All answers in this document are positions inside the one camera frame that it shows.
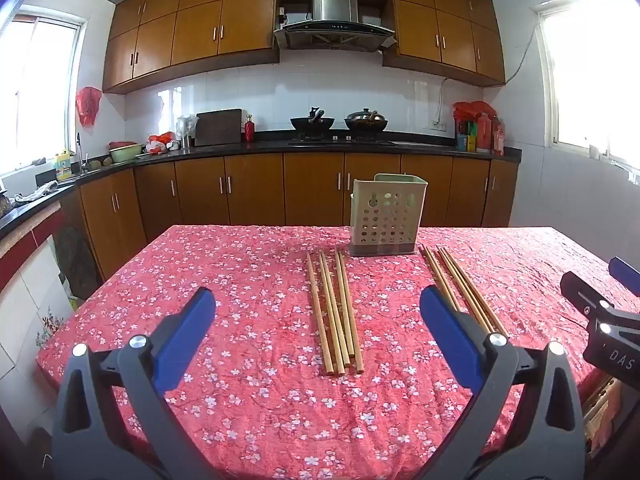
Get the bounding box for hanging red plastic bag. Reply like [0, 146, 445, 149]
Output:
[76, 86, 103, 127]

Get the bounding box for wooden base cabinets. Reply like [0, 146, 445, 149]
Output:
[59, 152, 519, 281]

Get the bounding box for socket cable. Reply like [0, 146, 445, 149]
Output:
[435, 77, 449, 121]

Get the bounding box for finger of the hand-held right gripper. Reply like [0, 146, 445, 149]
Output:
[609, 256, 640, 288]
[560, 271, 615, 317]

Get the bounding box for thin wall cable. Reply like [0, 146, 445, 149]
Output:
[504, 12, 542, 87]

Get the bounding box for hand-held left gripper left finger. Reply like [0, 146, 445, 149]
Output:
[51, 287, 217, 480]

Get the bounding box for steel range hood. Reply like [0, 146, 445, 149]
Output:
[273, 0, 397, 53]

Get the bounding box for clear plastic bag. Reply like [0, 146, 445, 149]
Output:
[176, 114, 200, 148]

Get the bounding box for wooden chair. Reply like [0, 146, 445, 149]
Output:
[582, 375, 623, 453]

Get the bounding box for dark round object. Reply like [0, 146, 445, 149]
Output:
[52, 225, 101, 301]

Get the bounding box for dark cutting board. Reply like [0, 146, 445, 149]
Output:
[194, 108, 243, 147]

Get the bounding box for black wok with lid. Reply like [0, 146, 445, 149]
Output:
[344, 108, 389, 133]

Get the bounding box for red floral tablecloth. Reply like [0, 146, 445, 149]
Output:
[35, 224, 640, 480]

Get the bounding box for black kitchen countertop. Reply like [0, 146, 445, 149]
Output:
[0, 132, 522, 242]

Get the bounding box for wooden wall cabinet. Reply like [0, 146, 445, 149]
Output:
[382, 0, 507, 87]
[102, 0, 280, 95]

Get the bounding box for metal faucet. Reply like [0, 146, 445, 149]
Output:
[75, 132, 92, 173]

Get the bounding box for red and white plastic bag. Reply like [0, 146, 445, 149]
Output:
[145, 131, 181, 155]

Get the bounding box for green basin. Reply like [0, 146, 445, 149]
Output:
[109, 143, 145, 163]

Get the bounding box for grey dish cloth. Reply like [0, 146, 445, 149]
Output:
[12, 180, 58, 207]

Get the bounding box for crumpled red plastic bag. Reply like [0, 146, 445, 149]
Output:
[452, 101, 498, 122]

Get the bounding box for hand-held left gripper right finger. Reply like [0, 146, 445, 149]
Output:
[419, 285, 588, 480]

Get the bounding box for green and yellow box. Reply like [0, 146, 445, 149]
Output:
[456, 120, 478, 152]

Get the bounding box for kitchen window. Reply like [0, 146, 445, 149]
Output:
[0, 6, 88, 177]
[531, 0, 640, 173]

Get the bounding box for gas stove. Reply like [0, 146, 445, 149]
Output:
[287, 131, 396, 147]

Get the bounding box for green perforated chopstick holder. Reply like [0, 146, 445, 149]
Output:
[350, 173, 428, 258]

